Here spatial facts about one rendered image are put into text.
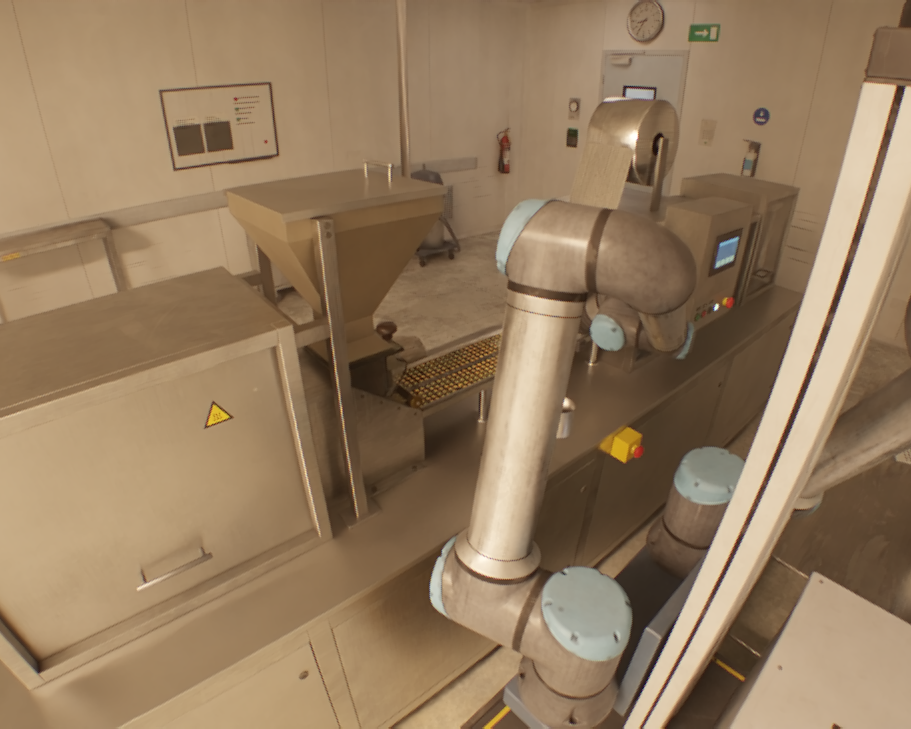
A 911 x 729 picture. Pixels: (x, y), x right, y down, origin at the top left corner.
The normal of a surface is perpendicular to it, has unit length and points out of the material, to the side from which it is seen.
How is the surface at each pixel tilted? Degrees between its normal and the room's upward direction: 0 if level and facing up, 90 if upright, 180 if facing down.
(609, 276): 106
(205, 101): 90
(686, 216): 90
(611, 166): 71
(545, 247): 76
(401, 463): 90
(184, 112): 90
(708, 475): 5
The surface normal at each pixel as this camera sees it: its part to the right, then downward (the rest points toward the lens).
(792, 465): -0.74, 0.33
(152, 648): 0.00, -0.87
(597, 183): -0.73, 0.02
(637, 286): -0.03, 0.73
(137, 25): 0.63, 0.39
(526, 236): -0.47, 0.10
